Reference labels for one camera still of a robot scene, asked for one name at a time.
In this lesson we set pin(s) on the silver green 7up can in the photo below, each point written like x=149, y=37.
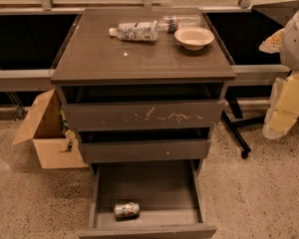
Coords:
x=127, y=210

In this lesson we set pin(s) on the open cardboard box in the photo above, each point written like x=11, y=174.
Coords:
x=43, y=126

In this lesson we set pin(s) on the top grey drawer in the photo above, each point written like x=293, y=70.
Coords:
x=128, y=107

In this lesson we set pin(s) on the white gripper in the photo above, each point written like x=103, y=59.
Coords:
x=296, y=43

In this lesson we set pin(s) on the clear labelled water bottle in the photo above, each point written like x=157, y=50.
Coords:
x=137, y=31

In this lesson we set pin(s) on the clear bottle at back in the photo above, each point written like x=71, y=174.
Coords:
x=171, y=23

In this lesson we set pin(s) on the middle grey drawer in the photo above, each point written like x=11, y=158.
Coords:
x=144, y=145

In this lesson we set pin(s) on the open bottom grey drawer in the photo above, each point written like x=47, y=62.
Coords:
x=168, y=195

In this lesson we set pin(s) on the dark grey drawer cabinet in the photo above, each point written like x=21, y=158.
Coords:
x=93, y=57

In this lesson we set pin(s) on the small items in box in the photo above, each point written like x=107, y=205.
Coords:
x=66, y=131

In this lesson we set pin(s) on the white ceramic bowl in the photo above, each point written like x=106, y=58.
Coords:
x=194, y=38

